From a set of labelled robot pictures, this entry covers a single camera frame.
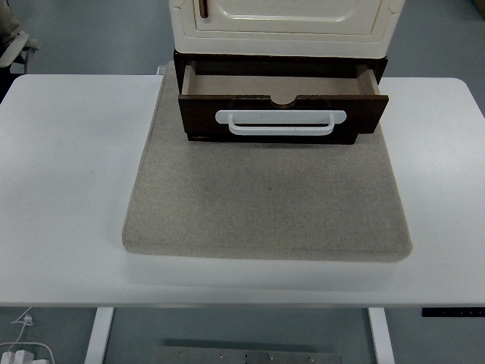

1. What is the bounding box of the person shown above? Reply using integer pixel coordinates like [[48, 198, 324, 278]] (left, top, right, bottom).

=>
[[0, 0, 22, 46]]

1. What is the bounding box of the thin white cable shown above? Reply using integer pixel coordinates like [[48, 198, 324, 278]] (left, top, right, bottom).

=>
[[0, 306, 36, 353]]

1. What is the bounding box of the beige fabric mat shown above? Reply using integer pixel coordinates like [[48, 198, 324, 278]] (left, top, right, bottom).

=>
[[121, 66, 413, 262]]

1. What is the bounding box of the cream plastic cabinet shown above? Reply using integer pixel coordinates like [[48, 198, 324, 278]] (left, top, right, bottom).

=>
[[167, 0, 403, 60]]

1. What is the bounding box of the white table leg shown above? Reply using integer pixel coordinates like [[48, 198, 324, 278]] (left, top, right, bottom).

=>
[[83, 306, 115, 364], [367, 307, 396, 364]]

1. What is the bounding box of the white power adapter tray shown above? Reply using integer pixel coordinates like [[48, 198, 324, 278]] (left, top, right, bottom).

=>
[[0, 340, 54, 364]]

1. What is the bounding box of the dark wood drawer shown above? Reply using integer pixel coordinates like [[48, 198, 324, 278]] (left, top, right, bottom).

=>
[[177, 60, 390, 146]]

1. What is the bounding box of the dark wood drawer housing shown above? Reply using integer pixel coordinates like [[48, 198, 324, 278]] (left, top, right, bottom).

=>
[[173, 49, 388, 144]]

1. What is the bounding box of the white drawer handle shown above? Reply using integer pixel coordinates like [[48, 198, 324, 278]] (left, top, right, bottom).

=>
[[214, 109, 348, 137]]

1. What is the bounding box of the white chair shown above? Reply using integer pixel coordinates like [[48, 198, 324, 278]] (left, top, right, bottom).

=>
[[0, 32, 43, 77]]

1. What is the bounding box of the black table control panel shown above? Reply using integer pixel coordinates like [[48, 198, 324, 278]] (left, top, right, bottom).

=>
[[421, 307, 485, 318]]

